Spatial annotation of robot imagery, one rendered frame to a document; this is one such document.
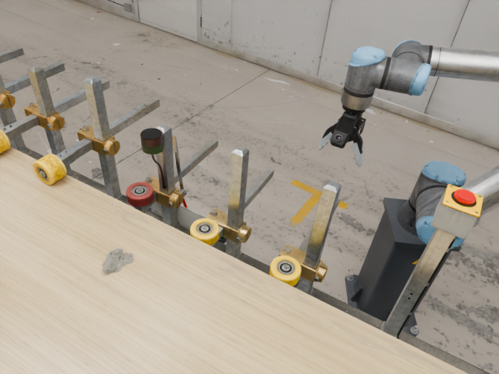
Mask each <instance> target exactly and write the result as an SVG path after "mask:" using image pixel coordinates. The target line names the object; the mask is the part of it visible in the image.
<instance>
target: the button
mask: <svg viewBox="0 0 499 374"><path fill-rule="evenodd" d="M454 197H455V199H456V200H457V201H459V202H460V203H462V204H466V205H471V204H474V202H475V201H476V196H475V195H474V194H473V193H471V192H470V191H468V190H465V189H458V190H456V192H455V193H454Z"/></svg>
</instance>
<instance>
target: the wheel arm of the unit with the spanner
mask: <svg viewBox="0 0 499 374"><path fill-rule="evenodd" d="M217 147H218V140H215V139H213V138H211V139H210V140H209V141H207V142H206V143H205V144H204V145H202V146H201V147H200V148H199V149H198V150H197V151H196V152H194V153H193V154H192V155H191V156H189V157H188V158H187V159H186V160H184V161H183V162H182V163H181V164H180V167H181V173H182V178H183V177H184V176H186V175H187V174H188V173H189V172H190V171H191V170H192V169H193V168H194V167H195V166H196V165H198V164H199V163H200V162H201V161H202V160H204V159H205V158H206V157H207V156H208V155H209V154H211V153H212V152H213V151H214V150H215V149H216V148H217ZM178 181H179V179H178V174H177V167H176V168H175V184H176V183H177V182H178ZM156 201H157V194H156V193H154V200H153V201H152V202H151V203H150V204H149V205H147V206H144V207H135V206H133V207H134V208H135V209H137V210H139V211H141V212H145V211H146V210H147V209H148V208H149V207H151V206H152V204H153V203H155V202H156Z"/></svg>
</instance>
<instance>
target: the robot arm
mask: <svg viewBox="0 0 499 374"><path fill-rule="evenodd" d="M429 76H438V77H446V78H455V79H470V80H477V81H486V82H499V51H490V50H472V49H462V48H452V47H435V46H433V45H421V44H420V43H419V42H418V41H415V40H412V39H409V40H405V41H403V42H400V43H399V44H398V45H397V46H396V47H395V49H394V52H393V53H392V57H388V56H386V54H385V51H384V50H382V49H380V48H376V47H359V48H357V49H355V50H354V51H353V52H352V55H351V58H350V61H349V66H348V72H347V76H346V79H345V84H344V88H342V97H341V103H342V108H343V109H344V110H345V112H344V113H343V115H342V116H341V117H340V118H339V120H338V122H337V123H335V124H334V125H332V126H330V127H329V128H328V129H327V130H326V131H325V133H324V135H323V137H322V139H321V141H320V143H319V150H321V149H322V148H323V147H324V146H325V145H327V144H328V143H329V142H330V144H331V145H333V146H336V147H338V148H344V147H345V145H346V143H347V142H351V141H353V145H352V146H351V147H350V148H351V151H352V152H353V153H354V158H355V159H356V164H357V165H358V166H359V167H361V165H362V161H363V154H364V153H365V146H364V145H363V141H362V137H361V136H360V135H361V133H362V132H363V129H364V126H365V122H366V119H364V118H362V113H364V112H365V109H368V108H369V107H370V105H371V101H372V98H373V95H374V91H375V88H378V89H383V90H387V91H393V92H397V93H401V94H408V95H409V96H420V95H421V94H422V93H423V91H424V89H425V86H426V83H427V81H428V77H429ZM362 119H363V120H364V121H362ZM360 129H361V130H360ZM359 130H360V132H359ZM465 181H466V174H465V173H464V172H463V171H462V170H461V169H460V168H458V167H457V166H455V165H452V164H451V163H447V162H443V161H430V162H428V163H426V164H425V165H424V167H423V169H422V170H421V173H420V175H419V177H418V180H417V182H416V184H415V187H414V189H413V191H412V193H411V196H410V198H409V200H407V201H406V202H405V203H404V204H402V205H401V206H400V208H399V210H398V212H397V220H398V222H399V224H400V225H401V227H403V228H404V230H406V231H407V232H409V233H411V234H412V235H414V236H417V237H419V239H420V240H421V241H422V242H423V243H424V244H426V245H427V244H428V242H429V241H430V239H431V236H432V235H433V233H434V231H435V228H434V227H432V226H431V222H432V220H433V217H434V213H435V210H436V207H437V205H438V203H439V202H440V199H441V197H442V196H443V193H444V191H445V190H446V188H447V185H448V184H451V185H453V186H457V187H459V188H462V189H465V190H468V191H471V192H473V193H475V194H479V195H482V196H483V203H482V208H481V212H480V217H481V216H482V215H484V214H485V213H487V212H489V211H491V210H493V209H496V208H497V207H498V206H499V164H498V165H496V166H495V167H493V168H491V169H489V170H488V171H486V172H485V173H483V174H481V175H480V176H478V177H476V178H474V179H473V180H471V181H470V182H468V183H467V184H465ZM464 184H465V185H464ZM480 217H479V218H478V220H477V222H476V224H475V225H474V226H476V225H478V224H479V223H480Z"/></svg>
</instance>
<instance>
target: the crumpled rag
mask: <svg viewBox="0 0 499 374"><path fill-rule="evenodd" d="M105 258H106V261H105V262H104V263H103V264H102V272H104V273H105V275H107V274H111V273H114V272H118V271H120V270H121V269H122V267H123V266H124V265H128V264H130V263H131V262H133V261H134V257H133V253H128V252H126V253H125V252H123V249H122V248H119V249H118V248H115V249H113V250H111V251H110V252H109V253H108V254H107V255H106V256H105Z"/></svg>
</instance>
